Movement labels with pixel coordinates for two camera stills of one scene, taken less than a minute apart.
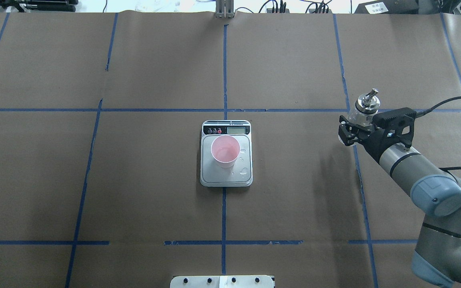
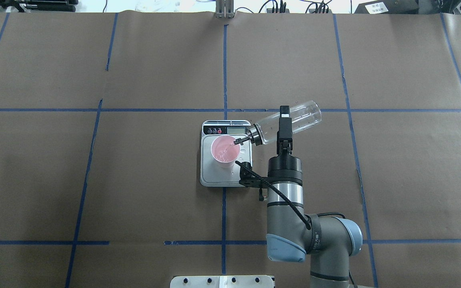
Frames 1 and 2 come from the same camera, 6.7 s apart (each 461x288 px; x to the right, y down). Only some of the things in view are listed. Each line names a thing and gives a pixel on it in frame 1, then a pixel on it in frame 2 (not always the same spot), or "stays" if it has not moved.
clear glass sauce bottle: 366,105 to 303,116
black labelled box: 388,7 stays
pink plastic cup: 225,149 stays
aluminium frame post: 225,9 stays
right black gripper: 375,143 to 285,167
